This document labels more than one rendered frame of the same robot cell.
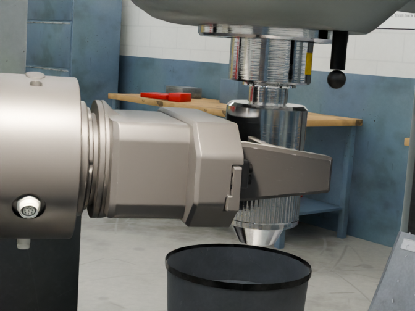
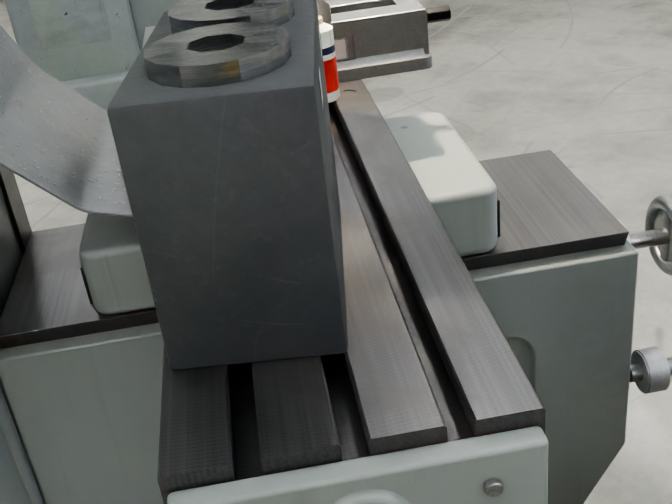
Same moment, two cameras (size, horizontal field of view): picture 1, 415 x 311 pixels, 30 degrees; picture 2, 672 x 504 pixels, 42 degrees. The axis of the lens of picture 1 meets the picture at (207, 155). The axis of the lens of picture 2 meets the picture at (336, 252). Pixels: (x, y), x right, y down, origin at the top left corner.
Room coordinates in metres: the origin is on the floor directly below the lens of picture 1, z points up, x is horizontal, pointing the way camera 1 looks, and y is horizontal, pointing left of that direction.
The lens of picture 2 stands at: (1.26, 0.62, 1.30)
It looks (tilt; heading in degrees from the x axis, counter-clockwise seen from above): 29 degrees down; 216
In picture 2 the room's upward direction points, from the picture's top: 7 degrees counter-clockwise
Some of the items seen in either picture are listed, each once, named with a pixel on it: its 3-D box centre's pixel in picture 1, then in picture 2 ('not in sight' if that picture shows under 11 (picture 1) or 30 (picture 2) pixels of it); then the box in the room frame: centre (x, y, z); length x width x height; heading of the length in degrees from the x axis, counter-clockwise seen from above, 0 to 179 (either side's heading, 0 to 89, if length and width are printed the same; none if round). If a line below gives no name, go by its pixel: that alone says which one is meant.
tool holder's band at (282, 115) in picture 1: (266, 111); not in sight; (0.45, -0.03, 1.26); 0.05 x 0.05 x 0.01
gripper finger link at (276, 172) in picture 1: (279, 173); not in sight; (0.42, -0.04, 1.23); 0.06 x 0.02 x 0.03; 105
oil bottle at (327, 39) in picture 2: not in sight; (317, 52); (0.45, 0.05, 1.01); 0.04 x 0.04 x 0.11
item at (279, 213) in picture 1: (262, 171); not in sight; (0.45, -0.03, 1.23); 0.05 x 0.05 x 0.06
